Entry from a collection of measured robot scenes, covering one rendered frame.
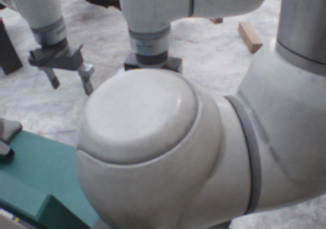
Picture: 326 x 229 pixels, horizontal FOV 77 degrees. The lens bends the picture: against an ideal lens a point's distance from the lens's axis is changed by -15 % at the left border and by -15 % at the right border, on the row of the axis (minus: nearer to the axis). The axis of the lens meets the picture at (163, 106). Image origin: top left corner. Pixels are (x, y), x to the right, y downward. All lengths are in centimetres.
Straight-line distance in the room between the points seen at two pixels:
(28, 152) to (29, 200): 34
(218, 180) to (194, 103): 7
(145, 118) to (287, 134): 13
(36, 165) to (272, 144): 47
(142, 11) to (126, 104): 26
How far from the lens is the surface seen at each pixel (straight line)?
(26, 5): 59
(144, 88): 20
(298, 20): 22
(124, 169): 18
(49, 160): 54
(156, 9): 43
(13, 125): 64
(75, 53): 65
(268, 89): 23
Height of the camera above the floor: 113
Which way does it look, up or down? 47 degrees down
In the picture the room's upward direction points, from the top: 4 degrees counter-clockwise
